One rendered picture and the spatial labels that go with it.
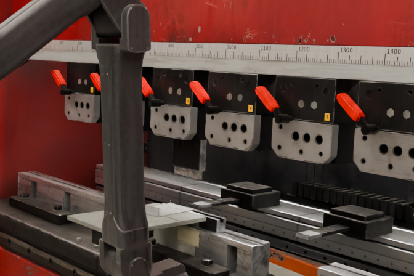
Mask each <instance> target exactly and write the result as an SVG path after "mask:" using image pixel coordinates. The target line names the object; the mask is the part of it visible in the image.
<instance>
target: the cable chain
mask: <svg viewBox="0 0 414 276"><path fill-rule="evenodd" d="M292 195H296V196H299V197H305V198H311V199H312V200H318V201H324V202H325V203H331V204H334V205H337V204H338V205H339V206H346V205H354V206H359V207H363V208H368V209H374V210H377V211H382V212H384V215H385V216H391V217H393V218H395V217H396V218H398V219H401V220H403V219H405V220H406V221H410V222H411V221H414V202H413V201H409V202H407V201H406V200H399V199H398V198H391V197H384V196H383V195H376V194H374V193H372V194H369V193H368V192H364V193H362V191H355V190H353V189H350V190H348V189H347V188H343V189H342V188H341V187H335V186H334V185H328V184H321V183H315V182H314V181H312V182H309V181H308V180H305V181H304V182H303V183H297V182H293V183H292Z"/></svg>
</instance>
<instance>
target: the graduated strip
mask: <svg viewBox="0 0 414 276"><path fill-rule="evenodd" d="M40 51H66V52H95V53H96V50H95V49H92V47H91V41H67V40H52V41H51V42H49V43H48V44H47V45H45V46H44V47H43V48H42V49H40ZM145 55H167V56H183V57H211V58H226V59H255V60H283V61H299V62H327V63H356V64H371V65H400V66H414V47H374V46H313V45H281V44H220V43H159V42H151V50H149V51H147V52H145Z"/></svg>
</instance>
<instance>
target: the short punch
mask: <svg viewBox="0 0 414 276"><path fill-rule="evenodd" d="M206 143H207V140H181V139H175V138H173V145H172V165H173V166H174V173H175V174H180V175H183V176H188V177H192V178H196V179H201V180H202V175H203V171H205V168H206Z"/></svg>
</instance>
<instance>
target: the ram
mask: <svg viewBox="0 0 414 276"><path fill-rule="evenodd" d="M31 1H32V0H12V15H13V14H15V13H16V12H17V11H18V10H20V9H21V8H23V7H24V6H25V5H27V4H28V3H29V2H31ZM140 1H142V2H143V3H144V5H145V6H146V8H147V9H148V11H149V13H150V31H151V42H159V43H220V44H281V45H313V46H374V47H414V0H140ZM53 40H67V41H91V24H90V23H89V21H88V19H87V18H86V16H85V17H83V18H81V19H79V20H78V21H77V22H75V23H74V24H72V25H71V26H69V27H68V28H67V29H66V30H65V31H63V32H62V33H60V34H59V35H58V36H57V37H56V38H54V39H53ZM28 60H48V61H58V62H77V63H96V64H99V60H98V58H97V53H95V52H66V51H38V52H37V53H35V54H34V55H33V56H31V57H30V58H29V59H28ZM142 66H143V67H155V68H174V69H185V70H203V71H223V72H233V73H252V74H262V75H282V76H300V77H311V78H330V79H349V80H359V81H378V82H389V83H408V84H414V66H400V65H371V64H356V63H327V62H299V61H283V60H255V59H226V58H211V57H183V56H167V55H144V59H143V65H142Z"/></svg>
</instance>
